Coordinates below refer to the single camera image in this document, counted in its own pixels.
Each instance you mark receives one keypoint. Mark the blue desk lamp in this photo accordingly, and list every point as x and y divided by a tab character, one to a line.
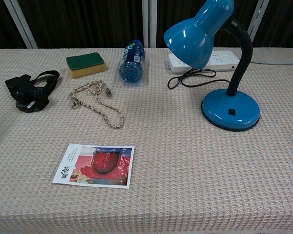
230	107

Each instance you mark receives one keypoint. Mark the blue plastic water bottle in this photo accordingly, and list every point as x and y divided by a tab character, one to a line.
132	64

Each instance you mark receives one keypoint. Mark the beige woven tablecloth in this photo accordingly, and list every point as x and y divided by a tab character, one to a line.
175	170

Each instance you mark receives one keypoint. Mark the red printed postcard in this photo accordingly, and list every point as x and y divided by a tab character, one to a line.
97	165

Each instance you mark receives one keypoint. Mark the yellow green scrubbing sponge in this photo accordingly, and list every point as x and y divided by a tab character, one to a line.
85	64

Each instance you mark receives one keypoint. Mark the white power strip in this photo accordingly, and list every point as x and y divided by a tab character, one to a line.
222	62

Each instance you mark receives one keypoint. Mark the dark brown curtain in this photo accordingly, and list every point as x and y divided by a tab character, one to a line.
88	22

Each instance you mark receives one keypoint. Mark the white metal frame post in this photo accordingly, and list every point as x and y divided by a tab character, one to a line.
20	23
149	23
257	17

